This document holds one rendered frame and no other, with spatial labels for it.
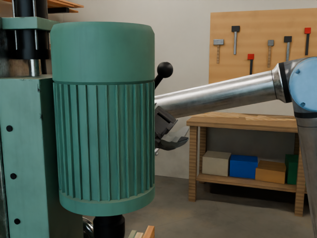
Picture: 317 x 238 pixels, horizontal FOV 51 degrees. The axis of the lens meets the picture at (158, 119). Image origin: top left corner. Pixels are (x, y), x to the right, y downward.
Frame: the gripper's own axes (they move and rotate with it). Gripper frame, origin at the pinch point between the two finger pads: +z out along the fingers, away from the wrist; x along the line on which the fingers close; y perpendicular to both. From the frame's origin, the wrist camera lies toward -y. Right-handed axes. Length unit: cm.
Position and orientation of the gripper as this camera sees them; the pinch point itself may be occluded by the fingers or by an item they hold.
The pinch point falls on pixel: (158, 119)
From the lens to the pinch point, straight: 69.7
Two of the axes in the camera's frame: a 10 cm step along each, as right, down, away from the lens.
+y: 5.8, -7.0, 4.2
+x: 7.8, 6.2, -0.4
